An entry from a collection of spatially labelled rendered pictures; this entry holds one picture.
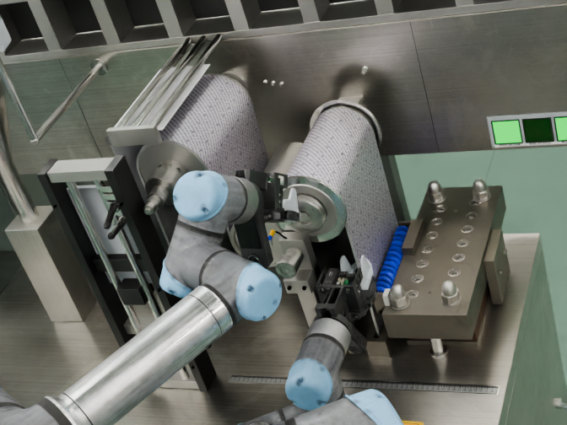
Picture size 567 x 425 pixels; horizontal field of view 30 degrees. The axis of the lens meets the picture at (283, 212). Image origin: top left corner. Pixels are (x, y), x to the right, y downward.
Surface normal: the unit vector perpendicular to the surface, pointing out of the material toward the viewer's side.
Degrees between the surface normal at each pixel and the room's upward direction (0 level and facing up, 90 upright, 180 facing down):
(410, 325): 90
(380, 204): 90
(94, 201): 90
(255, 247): 82
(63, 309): 90
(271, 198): 50
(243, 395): 0
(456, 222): 0
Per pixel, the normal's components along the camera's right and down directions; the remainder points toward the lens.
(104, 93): -0.31, 0.60
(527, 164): -0.26, -0.80
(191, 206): -0.41, -0.05
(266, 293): 0.64, 0.27
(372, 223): 0.91, -0.03
